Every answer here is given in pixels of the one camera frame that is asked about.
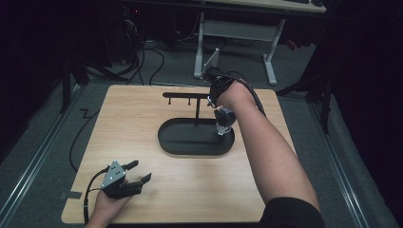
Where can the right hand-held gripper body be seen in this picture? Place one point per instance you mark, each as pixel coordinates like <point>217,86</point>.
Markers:
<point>218,84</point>

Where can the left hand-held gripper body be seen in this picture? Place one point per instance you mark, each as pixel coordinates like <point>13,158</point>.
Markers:
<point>118,188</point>

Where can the black key rack with tray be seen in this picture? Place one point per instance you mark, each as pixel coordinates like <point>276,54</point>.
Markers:
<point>190,139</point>

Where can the person's right hand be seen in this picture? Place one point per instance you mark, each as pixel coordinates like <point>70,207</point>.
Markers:
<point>236,96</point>

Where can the person's left hand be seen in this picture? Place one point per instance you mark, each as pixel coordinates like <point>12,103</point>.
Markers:
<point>106,210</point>

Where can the black tape patch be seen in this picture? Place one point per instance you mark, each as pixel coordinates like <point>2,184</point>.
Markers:
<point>71,195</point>

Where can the white-legged desk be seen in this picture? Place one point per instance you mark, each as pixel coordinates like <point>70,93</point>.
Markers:
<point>240,30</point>

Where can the small red object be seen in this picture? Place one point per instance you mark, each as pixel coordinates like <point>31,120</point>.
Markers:
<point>292,45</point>

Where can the dark metal stand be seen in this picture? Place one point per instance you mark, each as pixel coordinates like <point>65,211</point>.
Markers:
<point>68,82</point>
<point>316,91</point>

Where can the person's black sleeve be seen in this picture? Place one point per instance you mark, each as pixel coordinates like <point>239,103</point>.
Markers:
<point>291,213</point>

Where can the metal floor rail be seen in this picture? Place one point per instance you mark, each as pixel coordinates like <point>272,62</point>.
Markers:
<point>34,161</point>
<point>339,171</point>

